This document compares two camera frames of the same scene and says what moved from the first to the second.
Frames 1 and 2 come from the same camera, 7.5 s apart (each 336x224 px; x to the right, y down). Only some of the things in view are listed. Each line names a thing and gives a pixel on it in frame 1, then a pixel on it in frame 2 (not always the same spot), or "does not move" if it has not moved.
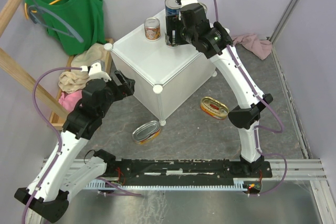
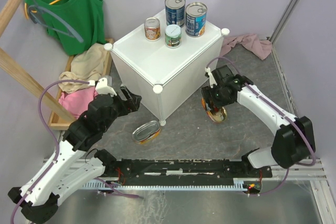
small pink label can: x=153 y=29 does not move
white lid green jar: x=172 y=39 does not move
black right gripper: x=172 y=24 -> x=208 y=93
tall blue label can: x=171 y=8 does not move
